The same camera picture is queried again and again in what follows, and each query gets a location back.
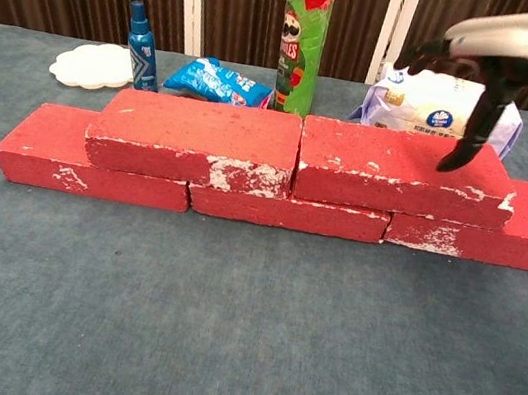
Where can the blue snack bag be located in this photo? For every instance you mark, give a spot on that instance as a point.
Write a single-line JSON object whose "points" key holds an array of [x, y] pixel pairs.
{"points": [[212, 82]]}

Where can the green Pringles can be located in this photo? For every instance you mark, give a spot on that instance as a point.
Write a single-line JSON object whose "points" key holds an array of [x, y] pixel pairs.
{"points": [[303, 37]]}

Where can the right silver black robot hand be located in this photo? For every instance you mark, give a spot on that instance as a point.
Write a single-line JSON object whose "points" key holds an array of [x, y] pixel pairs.
{"points": [[518, 42]]}

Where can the teal felt table cover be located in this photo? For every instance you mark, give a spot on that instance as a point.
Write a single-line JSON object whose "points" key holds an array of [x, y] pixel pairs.
{"points": [[246, 306]]}

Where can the blue spray bottle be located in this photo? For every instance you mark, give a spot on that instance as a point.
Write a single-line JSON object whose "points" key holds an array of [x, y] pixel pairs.
{"points": [[142, 60]]}

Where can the white tissue pack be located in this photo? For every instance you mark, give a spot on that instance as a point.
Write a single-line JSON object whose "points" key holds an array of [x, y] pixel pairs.
{"points": [[410, 110]]}

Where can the white flower-shaped plate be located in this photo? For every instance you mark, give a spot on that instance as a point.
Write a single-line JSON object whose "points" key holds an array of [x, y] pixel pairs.
{"points": [[88, 64]]}

